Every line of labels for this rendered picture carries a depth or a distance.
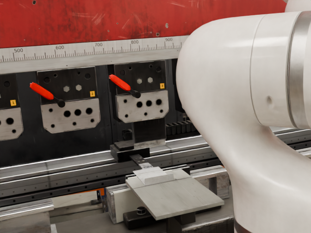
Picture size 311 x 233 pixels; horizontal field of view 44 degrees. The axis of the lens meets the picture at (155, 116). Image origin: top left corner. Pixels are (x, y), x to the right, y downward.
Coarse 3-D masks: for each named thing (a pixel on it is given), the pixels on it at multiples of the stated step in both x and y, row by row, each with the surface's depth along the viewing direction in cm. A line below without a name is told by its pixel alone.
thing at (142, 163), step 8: (120, 144) 137; (128, 144) 136; (112, 152) 138; (120, 152) 132; (128, 152) 133; (136, 152) 134; (144, 152) 135; (120, 160) 133; (128, 160) 134; (136, 160) 128; (144, 160) 127; (144, 168) 120
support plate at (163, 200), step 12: (132, 180) 112; (180, 180) 109; (192, 180) 109; (144, 192) 102; (156, 192) 102; (168, 192) 101; (180, 192) 101; (192, 192) 100; (204, 192) 100; (144, 204) 96; (156, 204) 95; (168, 204) 94; (180, 204) 94; (192, 204) 93; (204, 204) 93; (216, 204) 94; (156, 216) 89; (168, 216) 90
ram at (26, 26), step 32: (0, 0) 91; (32, 0) 94; (64, 0) 96; (96, 0) 99; (128, 0) 102; (160, 0) 105; (192, 0) 108; (224, 0) 111; (256, 0) 115; (0, 32) 92; (32, 32) 95; (64, 32) 97; (96, 32) 100; (128, 32) 103; (160, 32) 106; (192, 32) 109; (0, 64) 94; (32, 64) 96; (64, 64) 99; (96, 64) 102
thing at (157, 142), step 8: (144, 120) 112; (152, 120) 113; (160, 120) 114; (136, 128) 112; (144, 128) 113; (152, 128) 114; (160, 128) 114; (136, 136) 112; (144, 136) 113; (152, 136) 114; (160, 136) 115; (136, 144) 114; (144, 144) 115; (152, 144) 116; (160, 144) 116
